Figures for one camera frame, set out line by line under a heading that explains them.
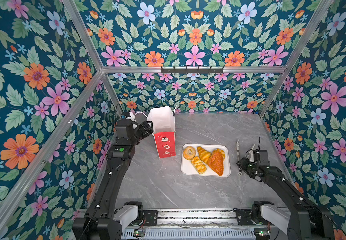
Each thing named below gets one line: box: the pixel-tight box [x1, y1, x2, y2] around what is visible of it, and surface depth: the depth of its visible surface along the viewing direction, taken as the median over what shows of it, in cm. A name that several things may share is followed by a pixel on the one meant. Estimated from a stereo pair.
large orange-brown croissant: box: [207, 148, 226, 176], surface depth 88 cm
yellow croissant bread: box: [197, 146, 212, 164], surface depth 94 cm
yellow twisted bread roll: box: [191, 156, 207, 175], surface depth 90 cm
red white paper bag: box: [147, 106, 176, 159], surface depth 90 cm
